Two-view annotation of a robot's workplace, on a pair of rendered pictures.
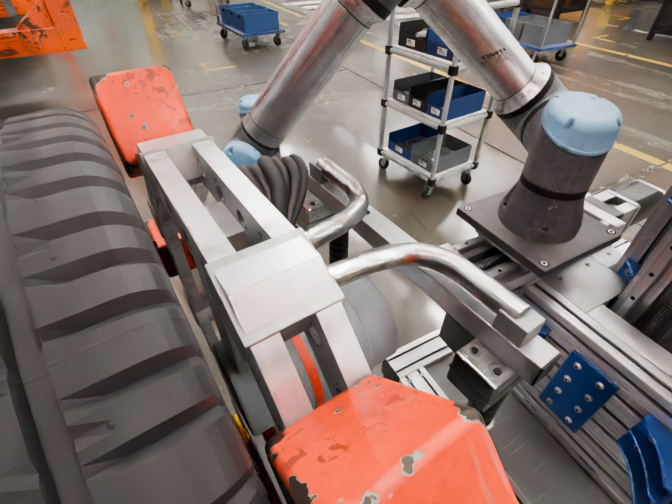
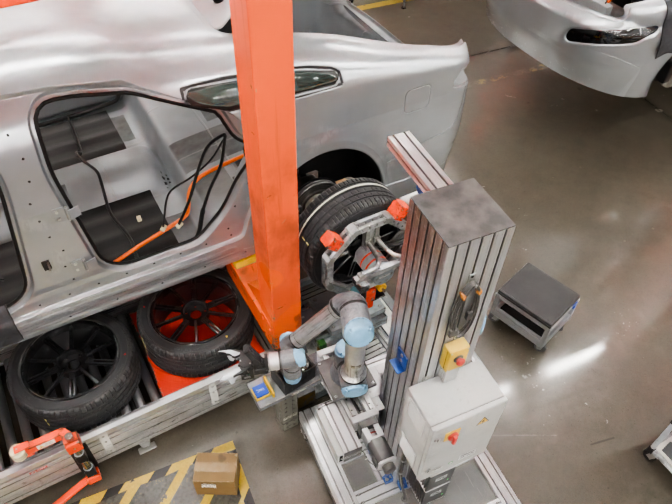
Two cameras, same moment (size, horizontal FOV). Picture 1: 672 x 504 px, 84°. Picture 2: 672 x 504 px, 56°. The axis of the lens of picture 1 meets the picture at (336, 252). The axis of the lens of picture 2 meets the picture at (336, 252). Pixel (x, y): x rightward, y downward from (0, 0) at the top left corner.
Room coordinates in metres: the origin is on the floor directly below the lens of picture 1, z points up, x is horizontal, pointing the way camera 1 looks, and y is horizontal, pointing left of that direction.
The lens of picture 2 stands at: (0.17, -2.23, 3.43)
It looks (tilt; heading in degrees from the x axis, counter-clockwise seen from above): 48 degrees down; 93
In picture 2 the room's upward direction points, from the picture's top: 2 degrees clockwise
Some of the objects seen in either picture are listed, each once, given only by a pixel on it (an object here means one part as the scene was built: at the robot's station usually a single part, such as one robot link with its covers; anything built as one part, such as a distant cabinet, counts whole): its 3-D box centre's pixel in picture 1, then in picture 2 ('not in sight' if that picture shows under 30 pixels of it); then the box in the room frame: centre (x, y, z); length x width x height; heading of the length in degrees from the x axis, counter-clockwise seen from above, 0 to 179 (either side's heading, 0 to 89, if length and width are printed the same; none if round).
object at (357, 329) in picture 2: not in sight; (354, 353); (0.20, -0.77, 1.19); 0.15 x 0.12 x 0.55; 104
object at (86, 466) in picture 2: not in sight; (82, 457); (-1.15, -0.94, 0.30); 0.09 x 0.05 x 0.50; 34
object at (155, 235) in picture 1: (179, 241); not in sight; (0.50, 0.28, 0.85); 0.09 x 0.08 x 0.07; 34
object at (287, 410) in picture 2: not in sight; (286, 403); (-0.15, -0.50, 0.21); 0.10 x 0.10 x 0.42; 34
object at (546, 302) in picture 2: not in sight; (533, 307); (1.36, 0.35, 0.17); 0.43 x 0.36 x 0.34; 139
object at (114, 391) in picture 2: not in sight; (76, 369); (-1.31, -0.48, 0.39); 0.66 x 0.66 x 0.24
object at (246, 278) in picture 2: not in sight; (254, 276); (-0.38, 0.02, 0.69); 0.52 x 0.17 x 0.35; 124
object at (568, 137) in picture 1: (569, 140); not in sight; (0.62, -0.41, 0.98); 0.13 x 0.12 x 0.14; 178
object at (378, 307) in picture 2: not in sight; (347, 293); (0.15, 0.24, 0.32); 0.40 x 0.30 x 0.28; 34
